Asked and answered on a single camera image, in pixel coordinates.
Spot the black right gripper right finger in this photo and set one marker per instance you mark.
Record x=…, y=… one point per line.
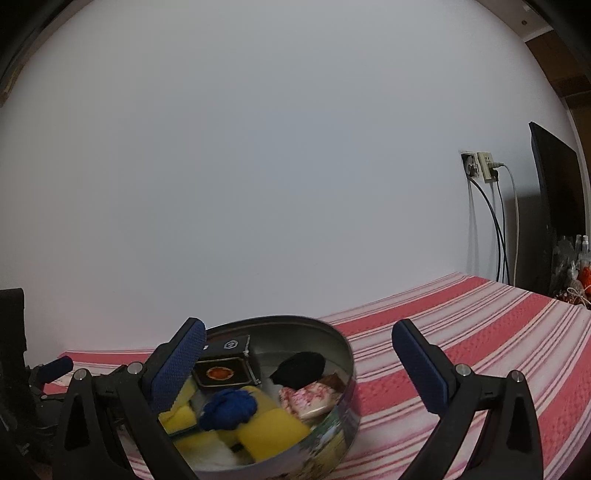
x=509, y=445

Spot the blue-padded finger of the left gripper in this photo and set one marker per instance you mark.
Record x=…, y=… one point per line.
x=48, y=373

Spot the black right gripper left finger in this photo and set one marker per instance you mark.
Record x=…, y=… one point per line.
x=87, y=445

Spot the yellow green sponge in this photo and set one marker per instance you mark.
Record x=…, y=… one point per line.
x=271, y=430

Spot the clutter on side desk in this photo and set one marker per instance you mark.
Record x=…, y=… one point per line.
x=570, y=280

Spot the yellow sponge in tin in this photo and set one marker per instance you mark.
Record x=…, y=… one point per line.
x=180, y=416

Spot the green tissue pack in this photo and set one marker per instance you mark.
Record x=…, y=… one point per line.
x=205, y=451

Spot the black carton box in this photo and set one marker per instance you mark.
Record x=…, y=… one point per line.
x=226, y=363

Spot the blue cloth ball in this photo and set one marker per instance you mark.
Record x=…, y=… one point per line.
x=227, y=409

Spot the round metal tin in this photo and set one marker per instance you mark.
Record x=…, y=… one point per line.
x=272, y=340

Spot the black scrunchie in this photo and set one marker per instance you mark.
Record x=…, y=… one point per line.
x=299, y=370

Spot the pink white wrapped candy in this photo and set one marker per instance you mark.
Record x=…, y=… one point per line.
x=311, y=401

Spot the black monitor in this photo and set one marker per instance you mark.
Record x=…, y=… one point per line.
x=554, y=212

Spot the wooden wardrobe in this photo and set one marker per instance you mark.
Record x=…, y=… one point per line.
x=562, y=70

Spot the wall power socket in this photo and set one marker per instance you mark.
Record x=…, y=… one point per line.
x=480, y=165

